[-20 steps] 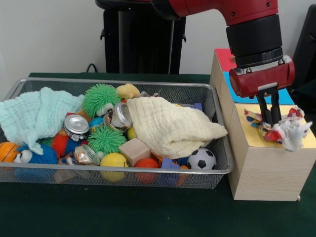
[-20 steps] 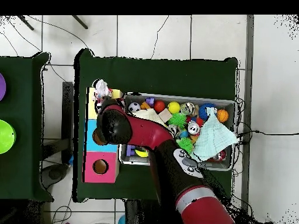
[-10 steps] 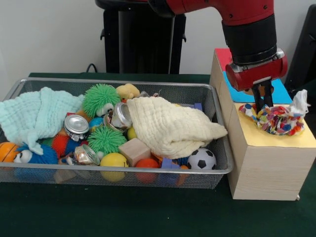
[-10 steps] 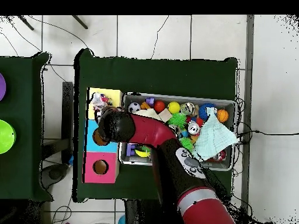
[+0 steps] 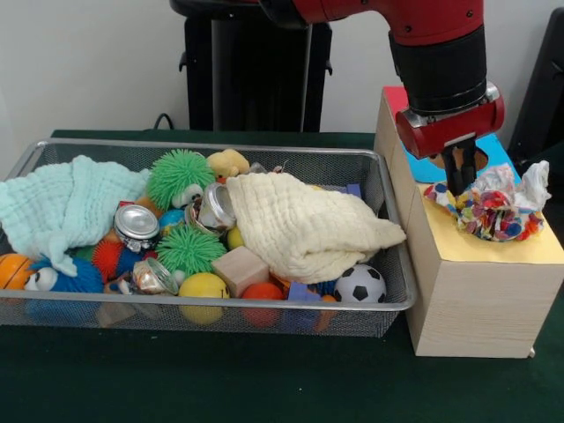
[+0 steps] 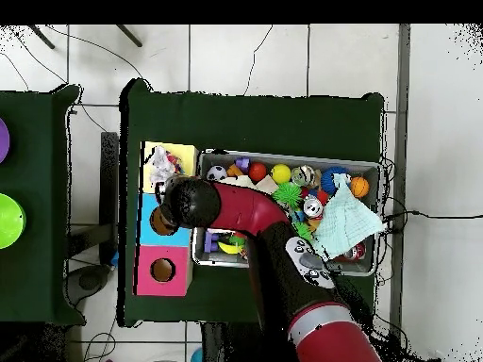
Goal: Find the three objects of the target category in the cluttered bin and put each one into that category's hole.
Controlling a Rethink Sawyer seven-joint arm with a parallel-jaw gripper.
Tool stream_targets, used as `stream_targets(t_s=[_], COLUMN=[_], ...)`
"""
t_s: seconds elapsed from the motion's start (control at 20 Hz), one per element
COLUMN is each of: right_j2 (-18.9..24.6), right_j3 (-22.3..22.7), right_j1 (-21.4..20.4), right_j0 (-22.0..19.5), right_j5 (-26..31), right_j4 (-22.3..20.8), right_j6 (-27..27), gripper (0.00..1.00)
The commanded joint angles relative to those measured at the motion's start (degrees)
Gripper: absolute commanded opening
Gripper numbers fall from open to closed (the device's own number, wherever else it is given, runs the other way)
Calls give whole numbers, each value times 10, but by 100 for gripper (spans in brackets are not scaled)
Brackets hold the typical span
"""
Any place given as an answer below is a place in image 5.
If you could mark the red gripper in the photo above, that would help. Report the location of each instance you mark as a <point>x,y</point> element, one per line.
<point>454,130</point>

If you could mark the multicoloured patterned cloth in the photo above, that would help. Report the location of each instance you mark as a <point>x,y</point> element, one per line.
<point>498,207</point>

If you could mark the cream muslin cloth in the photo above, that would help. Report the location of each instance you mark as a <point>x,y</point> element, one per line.
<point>299,224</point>

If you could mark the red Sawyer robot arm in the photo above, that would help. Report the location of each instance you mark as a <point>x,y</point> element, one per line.
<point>436,57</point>

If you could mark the wooden box with three holes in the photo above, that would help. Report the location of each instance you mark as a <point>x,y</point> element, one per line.
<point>476,304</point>

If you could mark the shallow mesh bin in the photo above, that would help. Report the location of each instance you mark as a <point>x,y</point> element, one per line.
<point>361,319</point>

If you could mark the dark green table cloth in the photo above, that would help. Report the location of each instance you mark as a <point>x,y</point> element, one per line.
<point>176,379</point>
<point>551,161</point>

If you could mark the black stand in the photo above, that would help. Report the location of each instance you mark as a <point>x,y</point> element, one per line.
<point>546,88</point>

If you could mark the black and white soccer ball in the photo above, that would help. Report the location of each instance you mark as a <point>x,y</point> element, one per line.
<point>359,283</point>

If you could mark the red ball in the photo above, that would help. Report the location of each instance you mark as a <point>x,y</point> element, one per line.
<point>263,291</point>

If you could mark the wooden cube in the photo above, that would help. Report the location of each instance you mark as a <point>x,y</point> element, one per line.
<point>241,269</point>

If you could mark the yellow ball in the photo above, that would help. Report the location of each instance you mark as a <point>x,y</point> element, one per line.
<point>204,285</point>

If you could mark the green spiky rubber ball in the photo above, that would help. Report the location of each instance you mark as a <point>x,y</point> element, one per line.
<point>178,174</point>
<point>189,251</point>

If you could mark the mint muslin cloth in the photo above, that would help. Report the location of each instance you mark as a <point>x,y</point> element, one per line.
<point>61,202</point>

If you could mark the orange basketball toy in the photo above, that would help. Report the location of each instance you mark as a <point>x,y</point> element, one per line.
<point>13,271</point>

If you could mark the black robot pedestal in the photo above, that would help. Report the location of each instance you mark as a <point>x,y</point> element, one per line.
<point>260,79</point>

